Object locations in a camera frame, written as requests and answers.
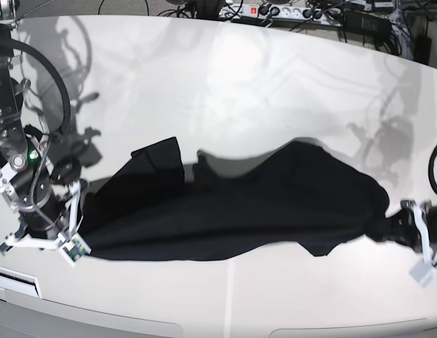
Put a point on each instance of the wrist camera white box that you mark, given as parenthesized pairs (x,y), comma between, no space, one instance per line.
(422,272)
(74,249)

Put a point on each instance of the black t-shirt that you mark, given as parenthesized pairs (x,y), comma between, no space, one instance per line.
(300,193)

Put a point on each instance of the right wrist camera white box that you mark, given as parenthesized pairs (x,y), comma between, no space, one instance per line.
(74,249)

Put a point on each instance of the black power brick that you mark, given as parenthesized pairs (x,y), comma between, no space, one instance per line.
(363,24)

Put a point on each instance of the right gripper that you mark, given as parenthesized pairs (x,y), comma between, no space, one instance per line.
(38,231)

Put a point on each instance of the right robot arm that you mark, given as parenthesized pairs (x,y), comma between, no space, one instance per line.
(45,195)

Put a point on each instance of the white panel at table edge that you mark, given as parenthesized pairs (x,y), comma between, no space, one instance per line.
(19,282)

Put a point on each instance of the white power strip red switch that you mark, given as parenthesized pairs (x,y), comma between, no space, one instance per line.
(269,13)

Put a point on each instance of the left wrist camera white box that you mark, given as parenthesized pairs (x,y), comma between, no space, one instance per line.
(422,272)

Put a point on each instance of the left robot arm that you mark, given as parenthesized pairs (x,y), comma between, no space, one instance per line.
(431,217)

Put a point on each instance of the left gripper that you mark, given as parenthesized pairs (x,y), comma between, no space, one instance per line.
(412,215)

